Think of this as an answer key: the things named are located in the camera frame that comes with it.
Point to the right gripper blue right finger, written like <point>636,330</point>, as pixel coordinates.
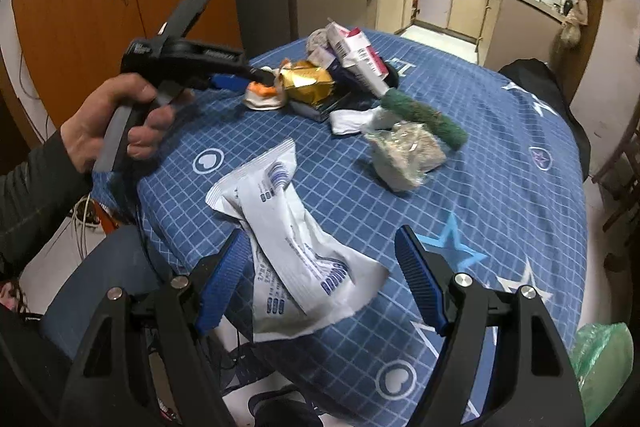
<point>427,275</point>

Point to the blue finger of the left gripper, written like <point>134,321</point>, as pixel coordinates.
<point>228,82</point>

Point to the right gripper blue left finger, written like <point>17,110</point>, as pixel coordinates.
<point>217,276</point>

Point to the white plastic pouch blue print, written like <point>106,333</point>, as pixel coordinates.
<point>304,279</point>

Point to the gold foil snack bag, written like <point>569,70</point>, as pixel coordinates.
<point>305,82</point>

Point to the red white medicine box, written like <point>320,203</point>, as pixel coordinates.
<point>357,56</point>

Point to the clear bag of crumbs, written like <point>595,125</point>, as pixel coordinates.
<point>403,155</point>

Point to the left forearm dark sleeve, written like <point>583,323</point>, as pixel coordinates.
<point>35,199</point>

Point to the green plastic trash bag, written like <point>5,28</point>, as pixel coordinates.
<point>602,358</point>

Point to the beige kitchen counter cabinets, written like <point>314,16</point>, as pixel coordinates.
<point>490,33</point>

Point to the orange white crumpled wrapper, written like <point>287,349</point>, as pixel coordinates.
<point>266,94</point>

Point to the beige rolled towel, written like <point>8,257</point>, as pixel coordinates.
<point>318,39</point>

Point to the blue white tissue pack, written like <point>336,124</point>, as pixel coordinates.
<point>345,80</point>

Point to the blue checked tablecloth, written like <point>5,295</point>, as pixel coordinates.
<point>508,208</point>

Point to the white crumpled tissue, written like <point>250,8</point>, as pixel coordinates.
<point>352,121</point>

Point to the green scouring pad roll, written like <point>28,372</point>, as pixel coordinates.
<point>437,123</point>

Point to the wooden chair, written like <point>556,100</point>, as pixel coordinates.
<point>620,173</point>

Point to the black bag behind table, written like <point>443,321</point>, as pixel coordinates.
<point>538,79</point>

